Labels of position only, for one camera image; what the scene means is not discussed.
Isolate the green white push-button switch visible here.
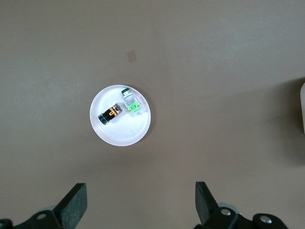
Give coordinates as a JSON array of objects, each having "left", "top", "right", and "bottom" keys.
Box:
[{"left": 120, "top": 88, "right": 145, "bottom": 117}]

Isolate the orange black push-button switch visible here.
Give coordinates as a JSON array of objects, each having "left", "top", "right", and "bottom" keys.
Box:
[{"left": 98, "top": 102, "right": 123, "bottom": 125}]

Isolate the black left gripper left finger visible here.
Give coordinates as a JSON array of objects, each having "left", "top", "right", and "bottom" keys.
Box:
[{"left": 0, "top": 183, "right": 88, "bottom": 229}]

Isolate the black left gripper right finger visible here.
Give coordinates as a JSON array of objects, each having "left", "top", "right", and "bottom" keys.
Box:
[{"left": 194, "top": 181, "right": 291, "bottom": 229}]

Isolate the white lidded storage box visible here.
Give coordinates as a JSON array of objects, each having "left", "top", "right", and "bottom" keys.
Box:
[{"left": 299, "top": 82, "right": 305, "bottom": 135}]

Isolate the white round plate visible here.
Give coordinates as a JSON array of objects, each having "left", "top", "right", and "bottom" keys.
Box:
[{"left": 90, "top": 84, "right": 152, "bottom": 146}]

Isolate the clear tape patch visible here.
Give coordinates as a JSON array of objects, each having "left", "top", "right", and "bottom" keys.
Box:
[{"left": 126, "top": 50, "right": 138, "bottom": 63}]

